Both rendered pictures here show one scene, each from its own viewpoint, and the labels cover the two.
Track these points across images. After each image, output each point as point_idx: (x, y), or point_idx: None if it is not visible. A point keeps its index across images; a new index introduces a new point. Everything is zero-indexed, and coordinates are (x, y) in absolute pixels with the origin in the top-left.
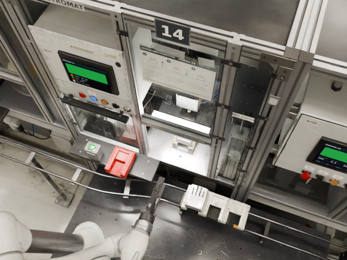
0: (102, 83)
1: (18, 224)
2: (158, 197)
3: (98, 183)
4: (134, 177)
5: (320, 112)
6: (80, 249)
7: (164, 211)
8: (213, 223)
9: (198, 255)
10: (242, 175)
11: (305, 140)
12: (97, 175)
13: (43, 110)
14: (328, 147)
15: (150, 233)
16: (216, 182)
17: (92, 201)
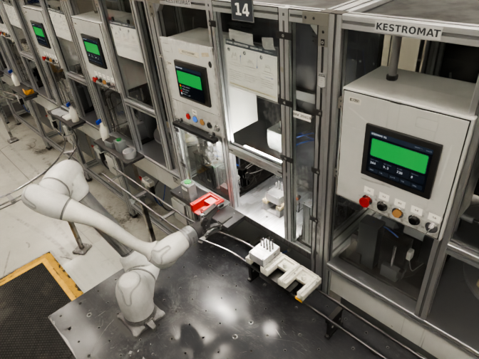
0: (198, 90)
1: (81, 174)
2: (219, 224)
3: None
4: (221, 238)
5: (363, 88)
6: (128, 251)
7: (234, 274)
8: (279, 300)
9: (247, 324)
10: (314, 227)
11: (356, 136)
12: None
13: (165, 152)
14: (375, 137)
15: (192, 242)
16: (294, 248)
17: None
